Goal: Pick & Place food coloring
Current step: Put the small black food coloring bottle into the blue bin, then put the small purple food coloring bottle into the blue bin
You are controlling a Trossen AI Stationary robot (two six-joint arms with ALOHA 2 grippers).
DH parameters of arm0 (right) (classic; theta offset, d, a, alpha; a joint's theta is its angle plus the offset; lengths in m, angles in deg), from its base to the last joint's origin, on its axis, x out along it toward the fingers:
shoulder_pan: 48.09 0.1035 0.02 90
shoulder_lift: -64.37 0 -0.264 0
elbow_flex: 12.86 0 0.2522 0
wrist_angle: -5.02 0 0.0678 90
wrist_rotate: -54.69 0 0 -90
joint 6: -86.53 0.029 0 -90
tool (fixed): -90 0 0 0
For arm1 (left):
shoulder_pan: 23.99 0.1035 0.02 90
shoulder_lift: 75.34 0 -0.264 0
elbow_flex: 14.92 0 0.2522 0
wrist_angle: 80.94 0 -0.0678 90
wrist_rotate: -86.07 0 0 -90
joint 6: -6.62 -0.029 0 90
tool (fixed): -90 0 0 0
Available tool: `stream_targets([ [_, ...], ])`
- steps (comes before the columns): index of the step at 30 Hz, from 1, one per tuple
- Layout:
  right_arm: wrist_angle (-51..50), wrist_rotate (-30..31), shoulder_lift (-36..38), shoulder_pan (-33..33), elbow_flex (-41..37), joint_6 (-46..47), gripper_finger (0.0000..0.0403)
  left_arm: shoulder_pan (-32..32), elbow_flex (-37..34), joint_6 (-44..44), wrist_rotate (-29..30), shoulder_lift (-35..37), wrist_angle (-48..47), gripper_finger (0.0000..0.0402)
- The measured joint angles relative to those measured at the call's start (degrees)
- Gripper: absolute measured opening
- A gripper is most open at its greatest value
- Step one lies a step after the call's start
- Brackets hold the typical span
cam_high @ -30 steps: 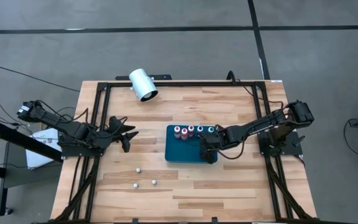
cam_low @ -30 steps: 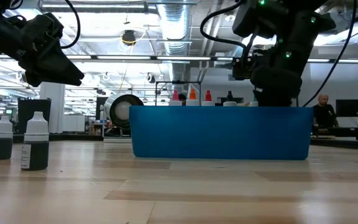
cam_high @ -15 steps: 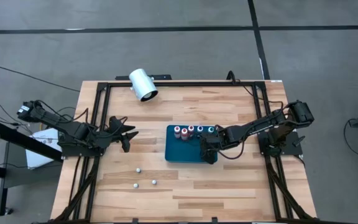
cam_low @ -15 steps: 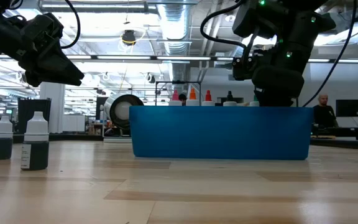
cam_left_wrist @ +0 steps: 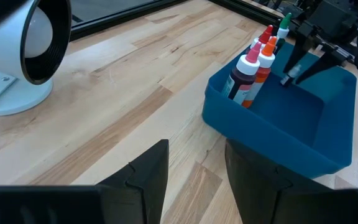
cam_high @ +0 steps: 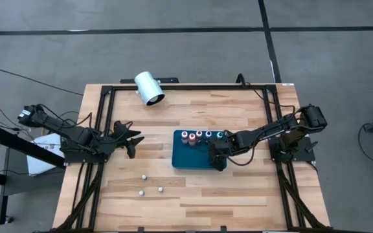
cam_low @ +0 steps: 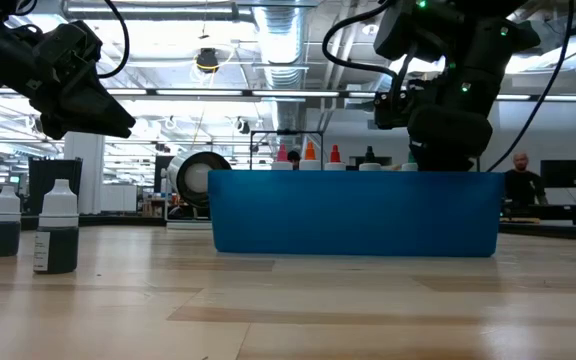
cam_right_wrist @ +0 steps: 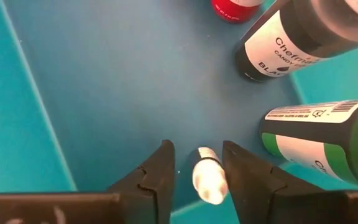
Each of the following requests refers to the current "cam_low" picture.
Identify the black food coloring bottle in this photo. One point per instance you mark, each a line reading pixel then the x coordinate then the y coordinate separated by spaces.
pixel 369 155

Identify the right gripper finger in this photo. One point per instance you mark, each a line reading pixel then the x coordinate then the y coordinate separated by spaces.
pixel 458 164
pixel 428 164

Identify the orange food coloring bottle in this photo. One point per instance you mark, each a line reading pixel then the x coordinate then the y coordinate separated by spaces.
pixel 310 151

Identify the black cabinet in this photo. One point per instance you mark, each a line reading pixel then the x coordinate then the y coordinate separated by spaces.
pixel 53 167

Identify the small dark bottle white cap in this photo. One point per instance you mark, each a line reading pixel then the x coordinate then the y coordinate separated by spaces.
pixel 58 245
pixel 0 235

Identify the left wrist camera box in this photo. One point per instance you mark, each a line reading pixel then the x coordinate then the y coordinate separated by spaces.
pixel 68 45

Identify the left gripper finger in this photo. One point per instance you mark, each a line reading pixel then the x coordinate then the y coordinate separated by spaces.
pixel 83 127
pixel 95 102

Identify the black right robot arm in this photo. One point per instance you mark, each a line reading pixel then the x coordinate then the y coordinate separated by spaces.
pixel 478 40

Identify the white cylindrical lamp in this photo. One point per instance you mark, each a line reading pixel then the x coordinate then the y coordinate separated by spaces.
pixel 198 177

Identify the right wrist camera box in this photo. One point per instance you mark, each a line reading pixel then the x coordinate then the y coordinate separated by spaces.
pixel 393 110

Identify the black aluminium table frame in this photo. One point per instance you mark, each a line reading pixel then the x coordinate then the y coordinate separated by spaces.
pixel 98 220

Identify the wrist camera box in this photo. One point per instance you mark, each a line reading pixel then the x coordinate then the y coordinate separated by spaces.
pixel 68 45
pixel 393 110

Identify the pink food coloring bottle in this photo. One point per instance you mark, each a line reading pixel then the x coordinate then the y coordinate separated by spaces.
pixel 282 152

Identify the blue plastic bin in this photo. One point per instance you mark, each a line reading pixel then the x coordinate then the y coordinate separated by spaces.
pixel 358 215

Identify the black monitor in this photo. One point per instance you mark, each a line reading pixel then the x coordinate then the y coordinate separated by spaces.
pixel 563 174

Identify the white pillar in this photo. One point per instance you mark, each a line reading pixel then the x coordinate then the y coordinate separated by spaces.
pixel 84 180

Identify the green food coloring bottle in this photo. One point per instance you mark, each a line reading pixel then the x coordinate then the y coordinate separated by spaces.
pixel 409 167

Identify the red food coloring bottle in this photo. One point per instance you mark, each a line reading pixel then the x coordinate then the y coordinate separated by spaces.
pixel 335 154

